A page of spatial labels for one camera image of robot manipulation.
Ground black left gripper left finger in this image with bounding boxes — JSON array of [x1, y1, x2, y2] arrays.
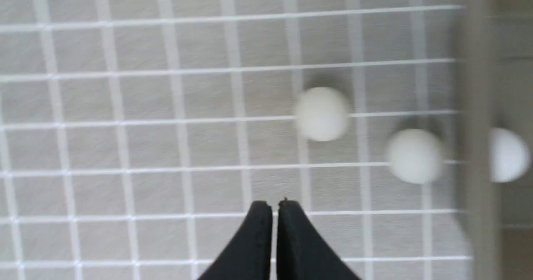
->
[[199, 201, 274, 280]]

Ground olive green plastic bin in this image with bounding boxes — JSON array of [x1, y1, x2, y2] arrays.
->
[[457, 0, 533, 280]]

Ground plain white ping-pong ball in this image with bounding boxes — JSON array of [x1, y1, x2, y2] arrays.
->
[[489, 128, 531, 183]]

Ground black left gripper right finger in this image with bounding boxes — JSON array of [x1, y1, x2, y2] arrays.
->
[[276, 200, 359, 280]]

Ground grey white-grid table mat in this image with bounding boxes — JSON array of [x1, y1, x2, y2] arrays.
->
[[1, 0, 471, 280]]

